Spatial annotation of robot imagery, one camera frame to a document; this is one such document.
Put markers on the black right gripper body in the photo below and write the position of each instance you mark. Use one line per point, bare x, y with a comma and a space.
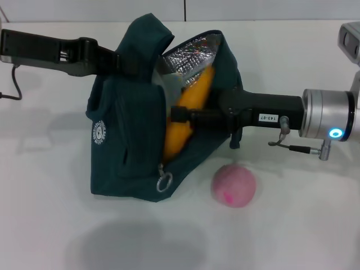
267, 109

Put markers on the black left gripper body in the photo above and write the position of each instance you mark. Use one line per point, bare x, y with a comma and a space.
42, 50

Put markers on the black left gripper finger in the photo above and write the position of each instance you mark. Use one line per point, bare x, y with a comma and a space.
112, 63

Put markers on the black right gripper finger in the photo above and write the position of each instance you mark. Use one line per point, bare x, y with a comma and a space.
182, 115

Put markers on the yellow banana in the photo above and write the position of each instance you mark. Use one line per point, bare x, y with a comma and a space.
194, 92

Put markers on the clear food container blue seal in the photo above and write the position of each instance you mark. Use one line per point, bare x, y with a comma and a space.
171, 81

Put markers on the dark teal insulated lunch bag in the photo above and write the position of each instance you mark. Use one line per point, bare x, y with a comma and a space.
135, 126

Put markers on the pink peach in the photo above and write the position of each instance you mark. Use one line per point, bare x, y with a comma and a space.
236, 184

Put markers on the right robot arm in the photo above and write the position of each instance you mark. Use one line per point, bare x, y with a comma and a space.
323, 112

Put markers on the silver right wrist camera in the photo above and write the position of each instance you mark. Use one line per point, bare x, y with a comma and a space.
350, 42

